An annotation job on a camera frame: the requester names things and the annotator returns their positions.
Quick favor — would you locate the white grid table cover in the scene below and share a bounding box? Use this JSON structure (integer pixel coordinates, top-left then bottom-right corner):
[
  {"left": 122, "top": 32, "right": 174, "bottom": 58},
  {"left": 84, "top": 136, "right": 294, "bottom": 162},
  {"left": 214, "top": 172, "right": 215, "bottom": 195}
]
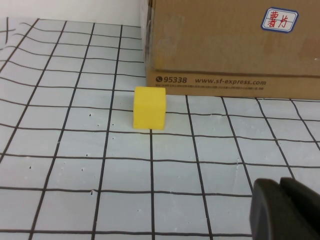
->
[{"left": 0, "top": 17, "right": 320, "bottom": 240}]

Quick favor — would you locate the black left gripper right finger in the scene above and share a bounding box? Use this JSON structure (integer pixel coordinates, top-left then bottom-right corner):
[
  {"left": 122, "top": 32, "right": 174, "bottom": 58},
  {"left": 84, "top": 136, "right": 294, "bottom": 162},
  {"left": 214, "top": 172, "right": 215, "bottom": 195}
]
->
[{"left": 279, "top": 176, "right": 320, "bottom": 240}]

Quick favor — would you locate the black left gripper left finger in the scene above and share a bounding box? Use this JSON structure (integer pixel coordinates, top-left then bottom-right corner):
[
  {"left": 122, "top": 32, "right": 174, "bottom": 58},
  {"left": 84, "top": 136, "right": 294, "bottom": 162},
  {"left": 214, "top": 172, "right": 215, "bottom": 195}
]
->
[{"left": 249, "top": 177, "right": 305, "bottom": 240}]

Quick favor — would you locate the white label red chips writing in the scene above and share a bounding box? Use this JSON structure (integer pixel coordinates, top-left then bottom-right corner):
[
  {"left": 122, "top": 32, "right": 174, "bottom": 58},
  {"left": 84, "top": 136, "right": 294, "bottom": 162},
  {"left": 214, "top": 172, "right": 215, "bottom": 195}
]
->
[{"left": 261, "top": 7, "right": 300, "bottom": 33}]

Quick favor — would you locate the yellow foam cube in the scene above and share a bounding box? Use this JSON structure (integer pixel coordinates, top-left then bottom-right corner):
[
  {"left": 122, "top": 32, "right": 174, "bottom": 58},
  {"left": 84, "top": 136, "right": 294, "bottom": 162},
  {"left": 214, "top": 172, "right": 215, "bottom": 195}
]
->
[{"left": 131, "top": 86, "right": 167, "bottom": 130}]

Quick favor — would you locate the cardboard box printed F2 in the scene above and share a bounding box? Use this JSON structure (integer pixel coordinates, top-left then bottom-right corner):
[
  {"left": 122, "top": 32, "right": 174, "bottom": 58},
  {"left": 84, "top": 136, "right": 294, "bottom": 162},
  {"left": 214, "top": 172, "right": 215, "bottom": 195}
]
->
[{"left": 139, "top": 0, "right": 320, "bottom": 100}]

